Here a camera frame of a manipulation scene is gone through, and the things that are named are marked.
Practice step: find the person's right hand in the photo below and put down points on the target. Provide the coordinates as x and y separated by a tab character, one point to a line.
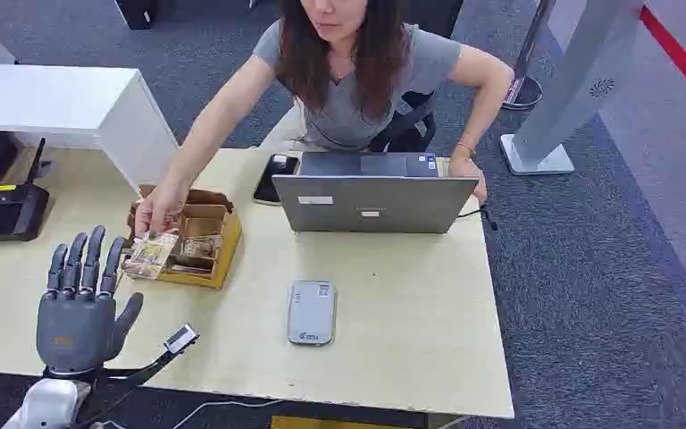
156	207

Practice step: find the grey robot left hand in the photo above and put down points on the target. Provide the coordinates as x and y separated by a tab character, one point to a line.
74	328

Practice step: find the person's left hand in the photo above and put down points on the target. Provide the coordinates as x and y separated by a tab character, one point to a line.
467	174

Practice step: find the yellowish picture card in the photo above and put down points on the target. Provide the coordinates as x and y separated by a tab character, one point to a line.
149	257

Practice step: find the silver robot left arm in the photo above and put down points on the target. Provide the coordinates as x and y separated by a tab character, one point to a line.
47	405

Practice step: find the brown card inside box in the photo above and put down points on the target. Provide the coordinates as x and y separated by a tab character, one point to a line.
201	247

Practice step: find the black office chair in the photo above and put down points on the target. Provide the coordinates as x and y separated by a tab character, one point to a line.
405	127

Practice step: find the wooden card box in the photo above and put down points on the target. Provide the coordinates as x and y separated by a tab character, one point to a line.
224	254

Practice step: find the grey laptop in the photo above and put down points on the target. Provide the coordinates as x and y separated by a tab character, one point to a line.
372	204

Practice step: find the black smartphone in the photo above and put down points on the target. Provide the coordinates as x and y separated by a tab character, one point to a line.
272	177

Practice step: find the black router with antenna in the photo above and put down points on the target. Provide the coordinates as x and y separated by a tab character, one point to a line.
3	213

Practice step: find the person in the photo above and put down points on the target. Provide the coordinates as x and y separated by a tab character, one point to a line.
349	106

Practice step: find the grey kiosk stand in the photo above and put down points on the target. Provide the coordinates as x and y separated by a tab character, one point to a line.
574	77

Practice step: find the white cabinet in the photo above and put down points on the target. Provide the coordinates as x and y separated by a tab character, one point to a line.
53	100

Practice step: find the black box on floor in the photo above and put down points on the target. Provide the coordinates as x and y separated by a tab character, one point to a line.
136	12

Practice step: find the yellow panel under desk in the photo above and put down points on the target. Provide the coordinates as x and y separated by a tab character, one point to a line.
331	423

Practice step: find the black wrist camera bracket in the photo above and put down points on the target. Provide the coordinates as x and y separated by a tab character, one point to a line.
142	370

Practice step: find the chrome stanchion post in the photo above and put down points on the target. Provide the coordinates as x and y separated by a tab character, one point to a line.
523	89

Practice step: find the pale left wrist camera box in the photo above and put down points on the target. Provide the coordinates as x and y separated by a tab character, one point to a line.
181	339

